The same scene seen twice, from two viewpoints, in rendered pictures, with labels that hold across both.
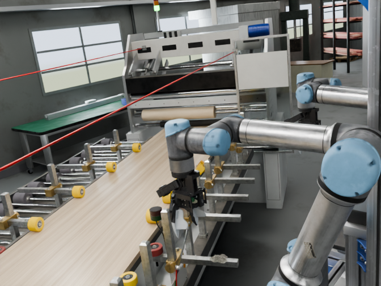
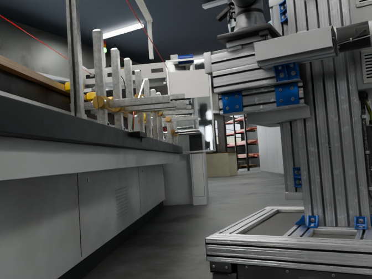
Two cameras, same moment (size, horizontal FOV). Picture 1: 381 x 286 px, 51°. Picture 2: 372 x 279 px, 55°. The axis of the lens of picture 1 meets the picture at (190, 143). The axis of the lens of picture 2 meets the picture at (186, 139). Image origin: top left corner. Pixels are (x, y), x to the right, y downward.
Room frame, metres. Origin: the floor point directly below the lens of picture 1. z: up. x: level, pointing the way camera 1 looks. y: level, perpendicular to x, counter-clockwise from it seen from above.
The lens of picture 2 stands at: (-0.31, 0.34, 0.54)
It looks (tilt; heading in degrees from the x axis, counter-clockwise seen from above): 3 degrees up; 346
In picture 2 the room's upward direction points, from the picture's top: 4 degrees counter-clockwise
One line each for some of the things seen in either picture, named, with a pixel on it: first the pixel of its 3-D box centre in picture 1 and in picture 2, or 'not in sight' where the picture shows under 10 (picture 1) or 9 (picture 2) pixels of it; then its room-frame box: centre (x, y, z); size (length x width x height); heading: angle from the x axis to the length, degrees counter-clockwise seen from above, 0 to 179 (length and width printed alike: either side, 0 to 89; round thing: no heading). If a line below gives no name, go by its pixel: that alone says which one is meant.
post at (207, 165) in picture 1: (211, 194); (154, 120); (2.41, -0.09, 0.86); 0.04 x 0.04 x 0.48; 71
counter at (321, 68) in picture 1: (289, 76); (202, 165); (10.35, -2.74, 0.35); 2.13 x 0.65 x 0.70; 47
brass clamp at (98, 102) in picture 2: not in sight; (103, 103); (1.25, 0.31, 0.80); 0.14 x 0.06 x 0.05; 161
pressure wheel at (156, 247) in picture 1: (155, 255); not in sight; (1.77, 0.24, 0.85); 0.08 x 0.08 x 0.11
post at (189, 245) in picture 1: (187, 229); (140, 107); (1.93, 0.07, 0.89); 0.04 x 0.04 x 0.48; 71
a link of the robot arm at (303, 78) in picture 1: (306, 85); not in sight; (1.75, -0.54, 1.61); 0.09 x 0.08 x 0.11; 40
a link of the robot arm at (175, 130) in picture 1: (179, 139); not in sight; (1.14, 0.03, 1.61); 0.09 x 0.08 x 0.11; 54
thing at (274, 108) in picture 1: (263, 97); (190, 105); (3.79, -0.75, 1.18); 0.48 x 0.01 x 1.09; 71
